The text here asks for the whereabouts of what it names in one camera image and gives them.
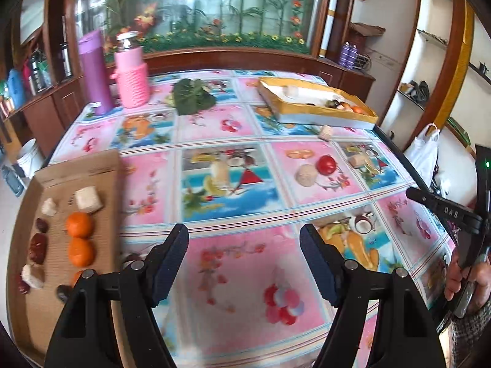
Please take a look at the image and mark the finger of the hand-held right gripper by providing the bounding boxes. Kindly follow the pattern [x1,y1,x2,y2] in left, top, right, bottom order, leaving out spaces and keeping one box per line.
[406,186,485,234]

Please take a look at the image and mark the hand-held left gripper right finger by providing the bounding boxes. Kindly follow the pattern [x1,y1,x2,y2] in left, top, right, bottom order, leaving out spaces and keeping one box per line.
[299,224,447,368]

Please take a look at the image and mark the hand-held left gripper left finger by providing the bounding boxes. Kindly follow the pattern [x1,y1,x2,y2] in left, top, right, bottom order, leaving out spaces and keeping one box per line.
[45,223,190,368]

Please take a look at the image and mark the large orange mandarin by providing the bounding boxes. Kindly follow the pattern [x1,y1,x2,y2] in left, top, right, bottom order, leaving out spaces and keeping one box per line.
[65,212,95,239]

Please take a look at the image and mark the brown cardboard tray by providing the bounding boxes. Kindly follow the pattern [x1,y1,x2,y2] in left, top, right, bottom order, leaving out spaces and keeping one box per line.
[6,149,127,365]

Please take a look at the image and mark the large dark red date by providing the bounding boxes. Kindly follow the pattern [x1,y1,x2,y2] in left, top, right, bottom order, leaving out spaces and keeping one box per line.
[29,233,48,266]

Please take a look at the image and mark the person's right forearm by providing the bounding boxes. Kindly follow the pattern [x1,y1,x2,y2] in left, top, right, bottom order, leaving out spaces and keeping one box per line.
[450,299,491,368]

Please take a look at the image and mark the person's right hand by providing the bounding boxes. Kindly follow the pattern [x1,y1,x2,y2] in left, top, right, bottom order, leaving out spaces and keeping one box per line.
[444,247,491,317]

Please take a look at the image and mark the white plastic bag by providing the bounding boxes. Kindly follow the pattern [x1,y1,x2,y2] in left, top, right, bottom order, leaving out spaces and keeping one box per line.
[404,123,442,188]

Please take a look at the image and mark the red tomato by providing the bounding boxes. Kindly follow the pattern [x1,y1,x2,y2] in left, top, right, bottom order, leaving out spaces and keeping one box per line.
[315,155,338,176]

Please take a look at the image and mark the dark shoes on rack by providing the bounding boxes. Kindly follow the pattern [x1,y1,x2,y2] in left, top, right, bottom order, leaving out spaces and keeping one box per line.
[399,80,430,100]

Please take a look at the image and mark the fruit print tablecloth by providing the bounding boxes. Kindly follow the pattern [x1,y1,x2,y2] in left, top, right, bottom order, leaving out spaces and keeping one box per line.
[50,70,461,368]

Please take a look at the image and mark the yellow and white box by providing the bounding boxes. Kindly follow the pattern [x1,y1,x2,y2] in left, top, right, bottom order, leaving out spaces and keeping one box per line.
[256,77,379,130]

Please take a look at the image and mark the green leafy vegetable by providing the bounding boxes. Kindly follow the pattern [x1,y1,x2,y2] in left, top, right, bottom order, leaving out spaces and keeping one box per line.
[171,79,216,116]

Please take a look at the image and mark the white plastic bucket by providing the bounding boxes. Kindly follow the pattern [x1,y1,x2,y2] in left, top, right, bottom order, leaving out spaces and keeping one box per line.
[16,139,44,179]

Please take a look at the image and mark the bottle with pink knitted cover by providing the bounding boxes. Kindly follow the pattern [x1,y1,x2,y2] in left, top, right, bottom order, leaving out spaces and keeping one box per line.
[111,32,150,109]

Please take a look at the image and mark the brown wicker basket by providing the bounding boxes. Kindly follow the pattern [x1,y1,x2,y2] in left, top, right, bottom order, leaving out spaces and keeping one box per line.
[349,22,385,47]

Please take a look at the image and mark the purple thermos bottle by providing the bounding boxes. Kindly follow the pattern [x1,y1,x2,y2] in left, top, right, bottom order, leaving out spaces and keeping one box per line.
[79,31,114,116]

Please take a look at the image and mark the white paper roll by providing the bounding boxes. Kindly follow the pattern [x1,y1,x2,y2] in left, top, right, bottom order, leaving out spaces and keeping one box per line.
[319,0,340,59]

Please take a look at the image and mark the steel vacuum flask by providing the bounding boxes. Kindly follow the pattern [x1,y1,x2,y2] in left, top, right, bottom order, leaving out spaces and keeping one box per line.
[29,50,47,90]

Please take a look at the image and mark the blue plastic jug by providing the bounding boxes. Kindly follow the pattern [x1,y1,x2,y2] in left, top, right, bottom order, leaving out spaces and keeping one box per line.
[7,68,25,104]

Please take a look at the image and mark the glass panel with flower decor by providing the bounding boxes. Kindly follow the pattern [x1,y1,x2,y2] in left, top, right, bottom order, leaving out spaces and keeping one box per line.
[65,0,327,56]

